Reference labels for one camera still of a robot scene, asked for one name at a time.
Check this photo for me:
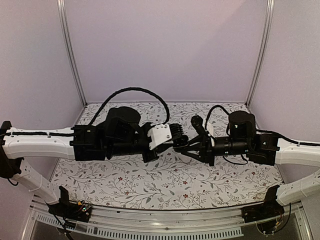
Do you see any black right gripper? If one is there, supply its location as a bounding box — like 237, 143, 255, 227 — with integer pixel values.
180, 134, 250, 168

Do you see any black earbuds charging case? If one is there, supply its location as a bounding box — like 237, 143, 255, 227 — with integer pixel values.
172, 135, 189, 152

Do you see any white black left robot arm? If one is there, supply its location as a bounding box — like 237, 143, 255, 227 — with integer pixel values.
0, 106, 185, 217

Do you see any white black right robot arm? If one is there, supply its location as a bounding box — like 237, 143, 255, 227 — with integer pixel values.
173, 110, 320, 218

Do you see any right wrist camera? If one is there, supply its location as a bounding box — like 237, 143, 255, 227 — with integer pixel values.
191, 115, 215, 147

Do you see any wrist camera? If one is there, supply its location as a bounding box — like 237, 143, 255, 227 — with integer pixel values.
147, 123, 184, 150
191, 115, 215, 147

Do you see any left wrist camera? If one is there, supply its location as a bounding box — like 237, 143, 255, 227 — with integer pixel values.
147, 123, 184, 150

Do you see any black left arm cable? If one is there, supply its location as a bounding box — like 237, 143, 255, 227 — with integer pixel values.
88, 86, 171, 126

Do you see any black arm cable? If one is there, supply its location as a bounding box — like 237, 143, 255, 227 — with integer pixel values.
206, 104, 233, 131
88, 86, 171, 126

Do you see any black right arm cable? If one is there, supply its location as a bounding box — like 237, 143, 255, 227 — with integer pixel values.
206, 104, 233, 131

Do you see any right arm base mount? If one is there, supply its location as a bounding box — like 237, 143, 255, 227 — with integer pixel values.
241, 185, 285, 223

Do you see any front aluminium frame rail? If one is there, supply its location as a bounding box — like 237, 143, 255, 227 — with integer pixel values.
21, 193, 311, 240

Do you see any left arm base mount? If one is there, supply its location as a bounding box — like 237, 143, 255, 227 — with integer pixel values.
48, 186, 93, 223

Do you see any right aluminium corner post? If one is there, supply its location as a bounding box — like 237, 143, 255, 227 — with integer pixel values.
245, 0, 275, 109

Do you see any aluminium corner post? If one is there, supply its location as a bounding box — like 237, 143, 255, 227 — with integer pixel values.
56, 0, 87, 107
245, 0, 275, 109

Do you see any left aluminium corner post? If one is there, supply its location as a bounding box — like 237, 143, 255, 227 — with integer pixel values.
56, 0, 87, 107

